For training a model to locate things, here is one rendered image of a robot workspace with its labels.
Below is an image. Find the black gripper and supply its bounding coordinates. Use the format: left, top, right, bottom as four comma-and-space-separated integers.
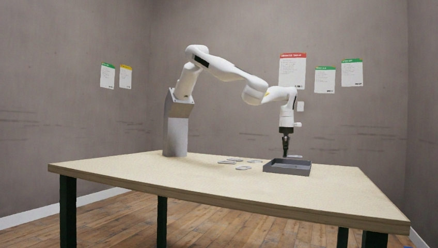
279, 127, 294, 158

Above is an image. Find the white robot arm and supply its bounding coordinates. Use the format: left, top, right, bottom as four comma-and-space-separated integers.
173, 45, 302, 127

